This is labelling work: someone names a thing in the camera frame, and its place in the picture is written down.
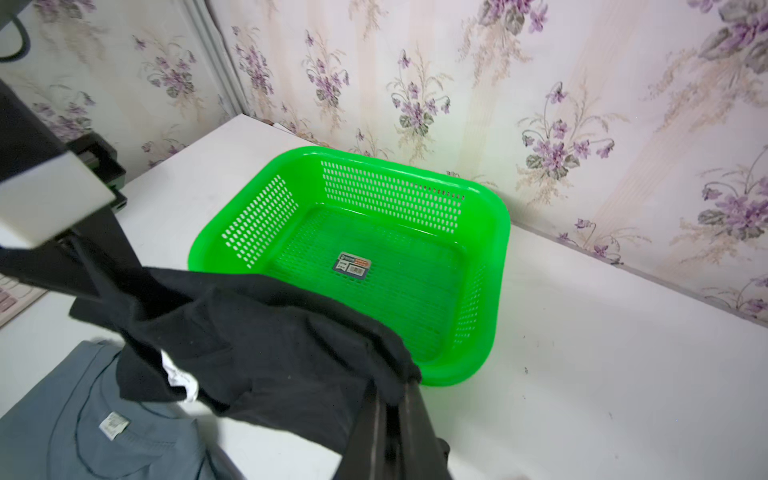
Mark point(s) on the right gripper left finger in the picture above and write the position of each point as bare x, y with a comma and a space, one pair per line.
364, 456

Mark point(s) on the green plastic basket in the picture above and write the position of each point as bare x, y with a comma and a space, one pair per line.
419, 251

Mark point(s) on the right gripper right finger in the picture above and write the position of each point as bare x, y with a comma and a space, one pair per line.
420, 453

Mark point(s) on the black t-shirt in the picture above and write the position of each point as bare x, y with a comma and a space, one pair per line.
261, 350

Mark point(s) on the grey t-shirt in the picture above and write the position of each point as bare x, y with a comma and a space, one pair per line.
75, 425

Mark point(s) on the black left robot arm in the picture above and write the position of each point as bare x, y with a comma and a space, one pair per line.
25, 140

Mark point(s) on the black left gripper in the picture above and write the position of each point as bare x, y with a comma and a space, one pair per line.
94, 252

